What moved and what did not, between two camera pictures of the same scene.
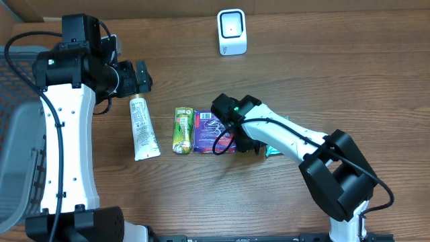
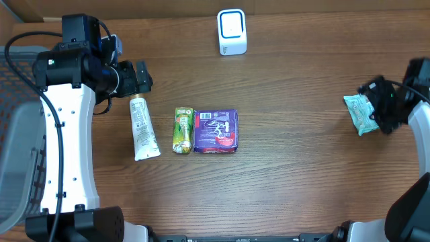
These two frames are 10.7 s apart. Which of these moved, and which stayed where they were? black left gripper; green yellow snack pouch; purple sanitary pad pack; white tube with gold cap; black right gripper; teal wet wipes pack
Moved: black right gripper; teal wet wipes pack
Stayed: white tube with gold cap; green yellow snack pouch; black left gripper; purple sanitary pad pack
